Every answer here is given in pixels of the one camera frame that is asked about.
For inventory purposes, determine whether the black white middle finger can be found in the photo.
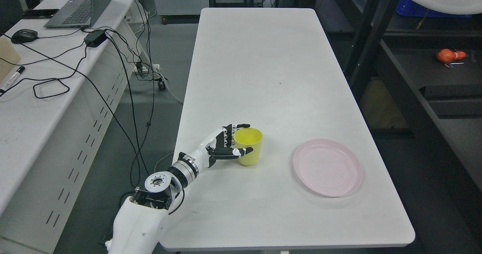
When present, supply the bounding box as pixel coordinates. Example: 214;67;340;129
223;136;235;143

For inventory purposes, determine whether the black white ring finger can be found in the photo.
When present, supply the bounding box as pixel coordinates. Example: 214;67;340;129
222;131;236;138

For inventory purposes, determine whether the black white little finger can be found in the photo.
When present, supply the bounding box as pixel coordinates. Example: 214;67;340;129
222;123;251;132

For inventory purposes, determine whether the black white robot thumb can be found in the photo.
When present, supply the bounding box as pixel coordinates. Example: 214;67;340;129
206;147;254;168

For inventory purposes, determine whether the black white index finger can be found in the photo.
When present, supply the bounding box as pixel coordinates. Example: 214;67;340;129
224;141;236;148

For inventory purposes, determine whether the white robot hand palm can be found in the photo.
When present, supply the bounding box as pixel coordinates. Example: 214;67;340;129
188;129;227;169

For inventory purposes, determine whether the yellow plastic cup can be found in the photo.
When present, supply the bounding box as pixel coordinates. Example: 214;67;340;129
234;128;263;166

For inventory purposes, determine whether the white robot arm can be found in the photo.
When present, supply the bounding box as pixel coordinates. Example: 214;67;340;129
105;124;253;254

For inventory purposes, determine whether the black metal shelf rack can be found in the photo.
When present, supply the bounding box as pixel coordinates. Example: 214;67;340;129
315;0;482;253

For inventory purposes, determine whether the white work table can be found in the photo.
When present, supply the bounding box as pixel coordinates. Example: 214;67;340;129
160;8;415;252

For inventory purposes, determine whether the pink plastic plate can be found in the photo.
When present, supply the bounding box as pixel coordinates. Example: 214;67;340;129
293;139;363;198

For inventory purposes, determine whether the white power strip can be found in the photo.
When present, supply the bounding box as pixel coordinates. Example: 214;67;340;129
133;64;161;74

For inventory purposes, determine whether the white side desk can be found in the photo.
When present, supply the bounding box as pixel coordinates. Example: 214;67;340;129
0;0;148;254

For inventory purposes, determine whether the black power adapter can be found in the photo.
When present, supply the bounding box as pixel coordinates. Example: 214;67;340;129
83;29;107;48

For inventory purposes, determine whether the grey laptop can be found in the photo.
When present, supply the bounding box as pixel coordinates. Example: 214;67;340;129
44;0;111;28

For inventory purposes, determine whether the black marker pen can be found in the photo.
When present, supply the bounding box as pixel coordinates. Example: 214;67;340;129
0;66;25;96

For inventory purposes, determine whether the black computer mouse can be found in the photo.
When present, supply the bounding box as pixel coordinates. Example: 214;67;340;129
11;28;38;44

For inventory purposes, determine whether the black smartphone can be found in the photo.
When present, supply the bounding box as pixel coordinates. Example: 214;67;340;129
22;9;59;19

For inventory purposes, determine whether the cardboard box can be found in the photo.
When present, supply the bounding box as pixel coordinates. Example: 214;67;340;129
0;37;20;82

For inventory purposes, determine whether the orange toy object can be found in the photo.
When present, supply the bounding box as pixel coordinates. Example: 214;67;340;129
436;49;467;64

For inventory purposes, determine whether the black looped cable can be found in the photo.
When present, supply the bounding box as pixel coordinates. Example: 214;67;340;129
33;78;70;99

